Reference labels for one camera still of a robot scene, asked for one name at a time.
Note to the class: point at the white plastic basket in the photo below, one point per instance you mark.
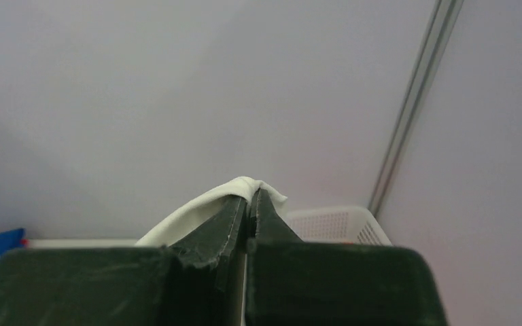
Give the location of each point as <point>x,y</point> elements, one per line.
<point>338,224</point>

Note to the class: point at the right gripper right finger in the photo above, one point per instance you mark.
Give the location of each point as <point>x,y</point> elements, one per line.
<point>290,281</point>

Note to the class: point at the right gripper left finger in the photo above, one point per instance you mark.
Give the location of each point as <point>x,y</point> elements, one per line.
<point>196,281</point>

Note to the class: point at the white printed t-shirt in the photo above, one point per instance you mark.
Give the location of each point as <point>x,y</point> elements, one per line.
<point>194,213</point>

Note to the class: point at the right corner aluminium post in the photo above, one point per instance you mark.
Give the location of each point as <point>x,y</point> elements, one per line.
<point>435,39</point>

